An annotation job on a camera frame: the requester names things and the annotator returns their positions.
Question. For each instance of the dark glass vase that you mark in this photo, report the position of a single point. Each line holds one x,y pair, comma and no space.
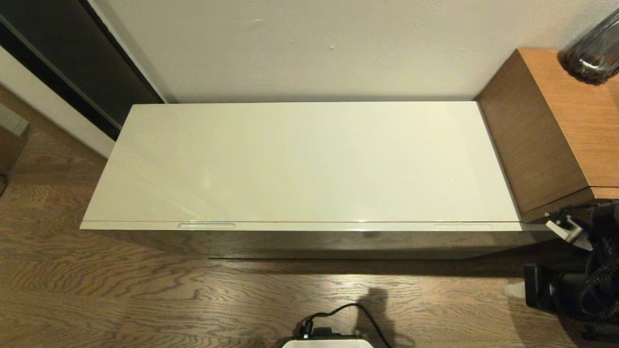
597,55

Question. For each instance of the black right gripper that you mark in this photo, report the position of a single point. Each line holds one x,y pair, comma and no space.
541,290

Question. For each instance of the dark door panel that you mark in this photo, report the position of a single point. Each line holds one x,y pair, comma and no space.
72,48

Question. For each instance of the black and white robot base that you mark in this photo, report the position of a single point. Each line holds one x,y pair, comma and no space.
329,344

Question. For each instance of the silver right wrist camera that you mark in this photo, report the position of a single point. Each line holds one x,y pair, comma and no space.
568,231

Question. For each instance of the black metal stand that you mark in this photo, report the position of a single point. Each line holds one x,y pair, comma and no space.
599,333

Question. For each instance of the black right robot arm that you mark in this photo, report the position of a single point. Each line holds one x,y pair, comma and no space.
607,227

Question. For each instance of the brown wooden side cabinet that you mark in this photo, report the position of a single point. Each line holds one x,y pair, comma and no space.
556,135

